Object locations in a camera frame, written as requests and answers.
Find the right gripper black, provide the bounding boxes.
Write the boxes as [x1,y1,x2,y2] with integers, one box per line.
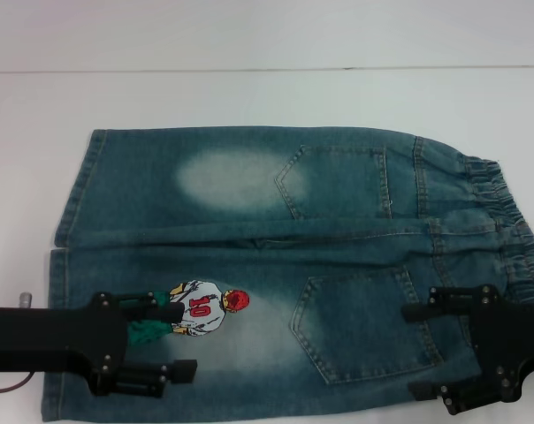
[401,284,534,417]

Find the blue denim shorts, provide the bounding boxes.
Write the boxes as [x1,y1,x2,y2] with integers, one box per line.
[40,127,534,424]

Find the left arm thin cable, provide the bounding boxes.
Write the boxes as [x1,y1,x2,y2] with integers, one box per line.
[0,372,36,396]

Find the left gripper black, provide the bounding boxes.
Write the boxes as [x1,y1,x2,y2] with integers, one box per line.
[0,290,199,398]

